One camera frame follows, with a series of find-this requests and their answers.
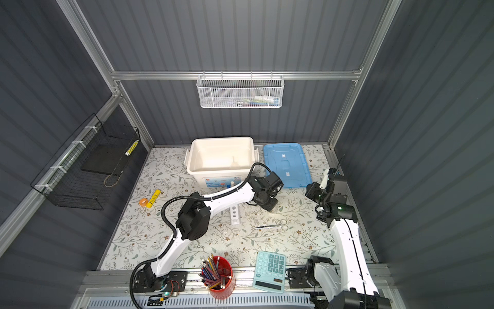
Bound metal scissors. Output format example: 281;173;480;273
255;219;288;231

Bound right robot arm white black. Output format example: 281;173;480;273
306;166;391;308

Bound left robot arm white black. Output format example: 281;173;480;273
129;162;284;308

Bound blue plastic bin lid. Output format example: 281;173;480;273
263;143;313;189

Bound white test tube rack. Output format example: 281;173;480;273
230;206;241;225

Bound white plastic storage bin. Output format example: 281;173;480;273
184;136;259;188

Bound mint green calculator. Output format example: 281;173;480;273
252;251;286;294

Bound red pencil cup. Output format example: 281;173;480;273
199;255;236;300

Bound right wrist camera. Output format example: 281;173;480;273
320;169;331;190

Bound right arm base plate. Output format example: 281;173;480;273
286;267;319;289

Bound white wire wall basket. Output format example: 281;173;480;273
196;76;285;109

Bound white slotted cable duct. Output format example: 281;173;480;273
86;293;315;309

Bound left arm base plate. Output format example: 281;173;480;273
132;270;188;293

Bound black wire side basket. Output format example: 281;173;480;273
31;117;140;211

